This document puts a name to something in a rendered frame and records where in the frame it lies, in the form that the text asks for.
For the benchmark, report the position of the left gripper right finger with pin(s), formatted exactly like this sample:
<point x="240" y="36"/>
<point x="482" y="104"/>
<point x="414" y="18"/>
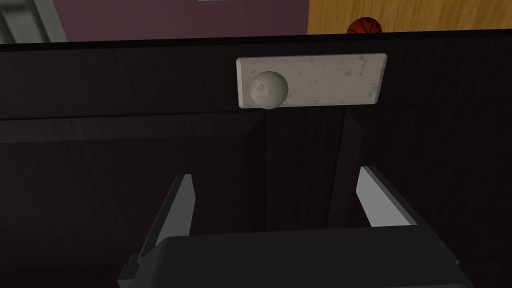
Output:
<point x="380" y="202"/>

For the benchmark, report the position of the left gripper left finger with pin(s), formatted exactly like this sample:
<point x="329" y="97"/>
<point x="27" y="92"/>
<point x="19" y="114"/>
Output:
<point x="176" y="212"/>

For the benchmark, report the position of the dark wooden door leaf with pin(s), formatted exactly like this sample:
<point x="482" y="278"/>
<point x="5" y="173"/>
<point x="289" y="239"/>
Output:
<point x="120" y="160"/>

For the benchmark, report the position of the grey round door knob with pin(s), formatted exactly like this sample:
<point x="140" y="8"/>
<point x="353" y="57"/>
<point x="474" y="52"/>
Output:
<point x="280" y="86"/>

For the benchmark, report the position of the orange basketball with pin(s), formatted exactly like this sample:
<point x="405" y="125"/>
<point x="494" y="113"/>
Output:
<point x="364" y="26"/>

